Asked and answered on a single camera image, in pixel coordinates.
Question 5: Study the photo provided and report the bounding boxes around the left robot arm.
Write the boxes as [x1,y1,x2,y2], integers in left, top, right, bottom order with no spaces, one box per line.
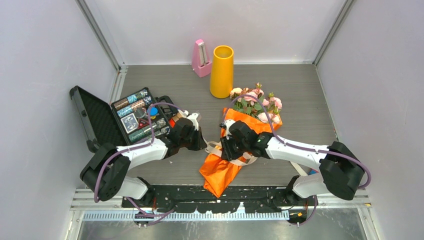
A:
[80,113,207,207]

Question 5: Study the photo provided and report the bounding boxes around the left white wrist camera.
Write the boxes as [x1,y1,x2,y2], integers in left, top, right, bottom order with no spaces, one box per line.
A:
[186,112,201,131]

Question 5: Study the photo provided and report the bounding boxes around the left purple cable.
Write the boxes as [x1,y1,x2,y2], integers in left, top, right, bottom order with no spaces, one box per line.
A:
[93,101,190,226]

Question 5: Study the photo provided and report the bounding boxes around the red block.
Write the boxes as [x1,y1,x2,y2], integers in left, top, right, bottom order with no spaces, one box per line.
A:
[169,118,176,128]

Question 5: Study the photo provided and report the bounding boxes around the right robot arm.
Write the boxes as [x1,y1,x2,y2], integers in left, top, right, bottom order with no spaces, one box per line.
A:
[219,119,369,205]

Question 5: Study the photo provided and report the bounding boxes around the yellow vase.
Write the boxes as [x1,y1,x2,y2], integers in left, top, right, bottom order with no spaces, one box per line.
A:
[209,45,234,99]

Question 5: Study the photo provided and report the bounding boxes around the black open case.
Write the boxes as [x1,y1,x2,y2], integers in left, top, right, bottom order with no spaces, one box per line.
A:
[69,86,178,153]

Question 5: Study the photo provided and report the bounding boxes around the colourful toy brick stack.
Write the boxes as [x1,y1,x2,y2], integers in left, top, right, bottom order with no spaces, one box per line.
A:
[308,169,319,175]

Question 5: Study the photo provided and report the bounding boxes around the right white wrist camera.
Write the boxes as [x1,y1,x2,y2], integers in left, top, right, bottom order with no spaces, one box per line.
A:
[219,119,235,130]

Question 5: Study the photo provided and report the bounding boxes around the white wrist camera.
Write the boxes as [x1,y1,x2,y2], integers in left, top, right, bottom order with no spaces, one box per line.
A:
[219,119,235,130]
[186,112,201,131]

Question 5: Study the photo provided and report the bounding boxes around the pink metronome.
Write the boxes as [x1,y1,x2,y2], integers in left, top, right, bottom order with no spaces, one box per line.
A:
[191,39,212,78]

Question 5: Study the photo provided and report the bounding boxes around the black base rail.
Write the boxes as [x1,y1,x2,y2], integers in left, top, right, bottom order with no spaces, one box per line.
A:
[120,183,319,215]

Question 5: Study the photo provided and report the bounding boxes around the wooden blocks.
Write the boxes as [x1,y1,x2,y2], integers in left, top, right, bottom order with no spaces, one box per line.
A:
[172,112,185,122]

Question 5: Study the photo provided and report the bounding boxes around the cream ribbon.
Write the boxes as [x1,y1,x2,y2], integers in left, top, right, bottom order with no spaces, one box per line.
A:
[205,141,308,176]

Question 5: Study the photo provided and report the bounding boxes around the pink flower bouquet orange wrap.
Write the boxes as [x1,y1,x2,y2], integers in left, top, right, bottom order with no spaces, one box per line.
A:
[199,82,283,197]

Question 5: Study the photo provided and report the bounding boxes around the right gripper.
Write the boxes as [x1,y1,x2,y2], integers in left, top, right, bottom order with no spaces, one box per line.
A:
[221,133,249,162]

